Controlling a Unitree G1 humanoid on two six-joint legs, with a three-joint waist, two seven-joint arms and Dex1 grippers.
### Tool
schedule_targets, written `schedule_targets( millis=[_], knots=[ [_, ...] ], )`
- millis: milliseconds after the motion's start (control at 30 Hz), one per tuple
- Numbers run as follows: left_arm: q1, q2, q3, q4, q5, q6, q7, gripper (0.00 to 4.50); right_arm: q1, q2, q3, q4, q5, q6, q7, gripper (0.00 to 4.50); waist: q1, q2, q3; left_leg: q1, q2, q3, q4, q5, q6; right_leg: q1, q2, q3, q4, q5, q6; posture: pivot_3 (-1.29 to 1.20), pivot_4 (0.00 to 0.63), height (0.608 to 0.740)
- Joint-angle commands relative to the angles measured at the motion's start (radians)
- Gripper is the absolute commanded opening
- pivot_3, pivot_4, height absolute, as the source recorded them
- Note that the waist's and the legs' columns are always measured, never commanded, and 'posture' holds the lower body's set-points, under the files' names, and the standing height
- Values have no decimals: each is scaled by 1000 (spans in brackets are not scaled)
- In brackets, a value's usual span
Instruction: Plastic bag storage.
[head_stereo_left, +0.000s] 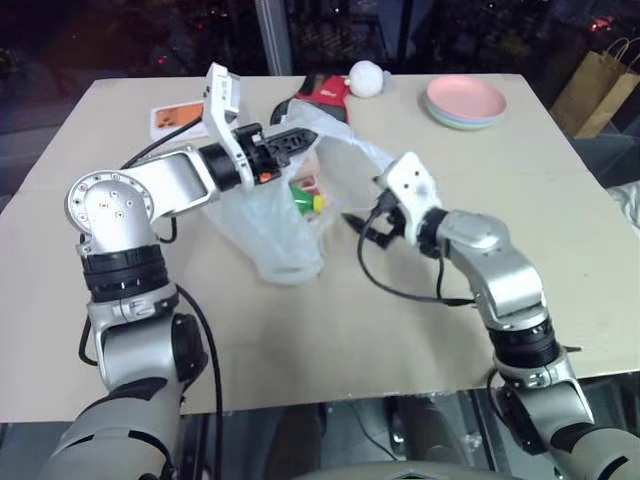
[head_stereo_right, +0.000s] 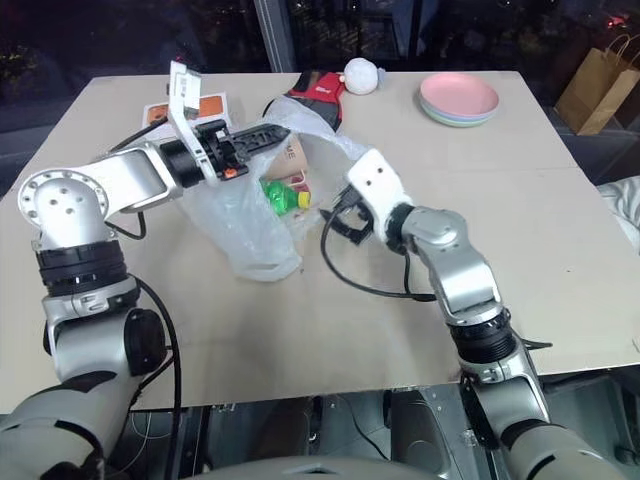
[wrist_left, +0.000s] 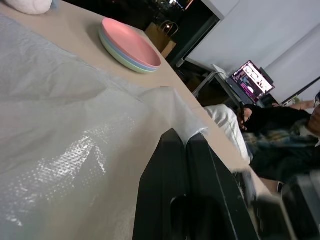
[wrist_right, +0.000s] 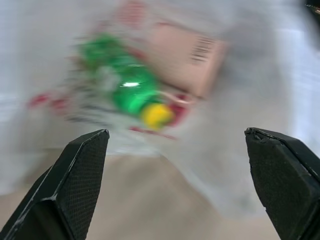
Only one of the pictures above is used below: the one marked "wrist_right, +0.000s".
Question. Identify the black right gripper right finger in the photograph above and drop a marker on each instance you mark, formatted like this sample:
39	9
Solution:
282	180

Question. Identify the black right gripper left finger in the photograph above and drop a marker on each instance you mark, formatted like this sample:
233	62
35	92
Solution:
75	185

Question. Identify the translucent white plastic bag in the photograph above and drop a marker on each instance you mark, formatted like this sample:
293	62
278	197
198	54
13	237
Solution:
260	100

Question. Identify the green plastic bottle yellow cap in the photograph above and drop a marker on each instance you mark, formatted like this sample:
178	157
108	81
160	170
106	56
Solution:
130	87

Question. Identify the pink cardboard box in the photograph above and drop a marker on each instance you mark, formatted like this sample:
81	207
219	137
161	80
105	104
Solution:
190	60

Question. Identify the dark object at corner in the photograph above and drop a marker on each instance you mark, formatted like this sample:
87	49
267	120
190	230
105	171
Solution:
314	5

